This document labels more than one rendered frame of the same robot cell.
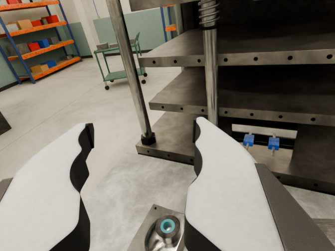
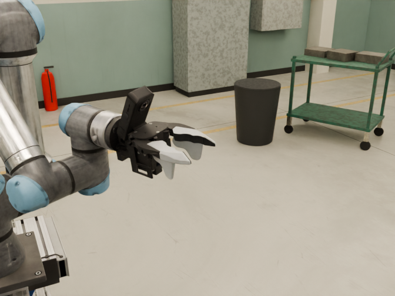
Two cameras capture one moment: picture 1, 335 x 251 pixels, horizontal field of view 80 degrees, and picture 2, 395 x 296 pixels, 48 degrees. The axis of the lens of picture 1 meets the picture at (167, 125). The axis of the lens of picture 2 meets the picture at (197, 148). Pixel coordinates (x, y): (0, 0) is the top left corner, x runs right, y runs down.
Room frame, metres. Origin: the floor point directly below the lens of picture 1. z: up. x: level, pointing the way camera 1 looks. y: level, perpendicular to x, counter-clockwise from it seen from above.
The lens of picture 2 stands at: (0.51, -0.55, 1.75)
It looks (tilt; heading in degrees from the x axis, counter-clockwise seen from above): 22 degrees down; 126
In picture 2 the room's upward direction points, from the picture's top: straight up
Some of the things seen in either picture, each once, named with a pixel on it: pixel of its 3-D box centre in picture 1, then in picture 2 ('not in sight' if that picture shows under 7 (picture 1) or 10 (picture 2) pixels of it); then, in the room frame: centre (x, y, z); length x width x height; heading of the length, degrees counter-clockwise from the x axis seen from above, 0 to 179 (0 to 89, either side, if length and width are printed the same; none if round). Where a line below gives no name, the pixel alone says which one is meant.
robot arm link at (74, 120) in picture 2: not in sight; (87, 124); (-0.20, 0.03, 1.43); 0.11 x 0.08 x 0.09; 178
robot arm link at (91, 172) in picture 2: not in sight; (85, 169); (-0.19, 0.01, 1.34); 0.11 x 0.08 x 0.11; 88
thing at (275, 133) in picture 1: (264, 115); not in sight; (0.94, -0.55, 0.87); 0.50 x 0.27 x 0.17; 149
